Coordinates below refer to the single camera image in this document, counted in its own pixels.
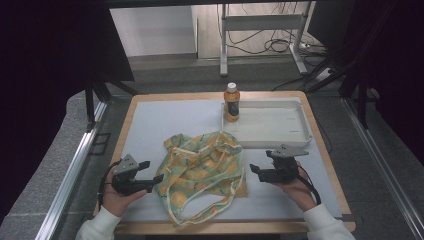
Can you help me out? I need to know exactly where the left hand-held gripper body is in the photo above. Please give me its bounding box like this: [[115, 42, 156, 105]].
[[111, 154, 154, 197]]

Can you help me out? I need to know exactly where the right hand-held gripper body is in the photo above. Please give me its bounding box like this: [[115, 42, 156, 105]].
[[259, 144, 310, 184]]

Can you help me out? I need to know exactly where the white plastic tray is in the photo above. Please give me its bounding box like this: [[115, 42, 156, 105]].
[[221, 99, 313, 150]]

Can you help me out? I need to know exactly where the lemon print cloth bag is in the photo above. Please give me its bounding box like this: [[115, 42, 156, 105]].
[[156, 130, 249, 228]]

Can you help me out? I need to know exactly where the orange juice bottle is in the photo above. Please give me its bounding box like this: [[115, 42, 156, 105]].
[[223, 82, 241, 123]]

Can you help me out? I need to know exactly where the person's left hand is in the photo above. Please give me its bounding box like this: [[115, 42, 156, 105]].
[[101, 173, 148, 218]]

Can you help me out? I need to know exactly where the person's right hand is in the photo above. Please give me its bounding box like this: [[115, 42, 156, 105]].
[[276, 161, 318, 212]]

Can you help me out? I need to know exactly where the white table mat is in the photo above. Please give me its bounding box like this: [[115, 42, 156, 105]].
[[128, 98, 343, 221]]

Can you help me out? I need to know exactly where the black tripod stand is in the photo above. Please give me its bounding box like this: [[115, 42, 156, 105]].
[[84, 74, 139, 131]]

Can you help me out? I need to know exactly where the white power strip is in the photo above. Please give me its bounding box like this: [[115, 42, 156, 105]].
[[314, 67, 334, 83]]

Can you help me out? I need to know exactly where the black metal stand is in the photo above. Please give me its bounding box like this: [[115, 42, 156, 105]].
[[306, 49, 371, 129]]

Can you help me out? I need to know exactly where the dark curtain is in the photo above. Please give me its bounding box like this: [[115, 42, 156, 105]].
[[0, 0, 134, 218], [333, 0, 424, 164]]

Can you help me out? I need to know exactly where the left hand-held gripper black cable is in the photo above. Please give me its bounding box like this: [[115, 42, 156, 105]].
[[97, 160, 123, 211]]

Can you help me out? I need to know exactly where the hand-held gripper black cable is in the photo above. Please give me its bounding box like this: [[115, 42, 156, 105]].
[[97, 160, 123, 211], [296, 165, 322, 205]]

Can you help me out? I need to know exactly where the right hand-held gripper black cable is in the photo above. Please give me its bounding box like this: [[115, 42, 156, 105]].
[[296, 165, 322, 205]]

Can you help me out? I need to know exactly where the aluminium rail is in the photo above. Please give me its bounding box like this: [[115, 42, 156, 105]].
[[34, 101, 108, 240], [343, 98, 424, 239]]

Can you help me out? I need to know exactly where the black floor cable bundle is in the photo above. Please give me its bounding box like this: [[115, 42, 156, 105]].
[[226, 1, 328, 56]]

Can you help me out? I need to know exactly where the white metal desk frame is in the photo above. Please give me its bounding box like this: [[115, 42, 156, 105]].
[[219, 1, 314, 77]]

